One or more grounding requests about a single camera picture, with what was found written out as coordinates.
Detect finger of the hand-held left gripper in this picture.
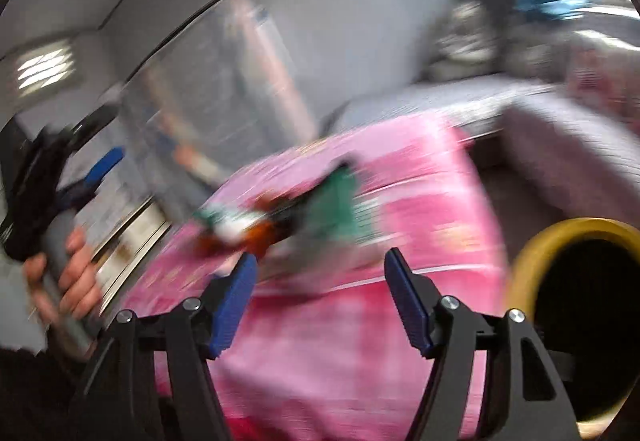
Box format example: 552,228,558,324
57,146,126,214
70,104,121,142

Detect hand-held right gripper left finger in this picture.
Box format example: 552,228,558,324
70,252,259,441

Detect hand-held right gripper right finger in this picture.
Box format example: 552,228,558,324
384,247,581,441

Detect yellow trash bin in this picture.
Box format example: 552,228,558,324
505,217,640,427

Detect person's left hand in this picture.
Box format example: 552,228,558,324
22,226,103,327

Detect white wrapper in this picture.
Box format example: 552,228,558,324
197,201,256,242

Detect white cabinet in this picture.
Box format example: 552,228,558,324
92,196,171,317

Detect pink printed blanket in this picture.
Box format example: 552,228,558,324
120,114,506,441

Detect green packet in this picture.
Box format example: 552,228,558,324
300,166,381,247

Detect grey sofa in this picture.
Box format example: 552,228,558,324
330,0,640,242

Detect grey patterned cushion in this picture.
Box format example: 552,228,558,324
425,1,501,79

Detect beige cushion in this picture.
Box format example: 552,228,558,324
500,21,571,82

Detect pink printed cushion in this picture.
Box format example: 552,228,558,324
565,36,640,122

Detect louvred wall vent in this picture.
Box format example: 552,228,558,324
12,38,81,97

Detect plastic-wrapped folded frame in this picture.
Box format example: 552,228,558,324
120,0,321,222

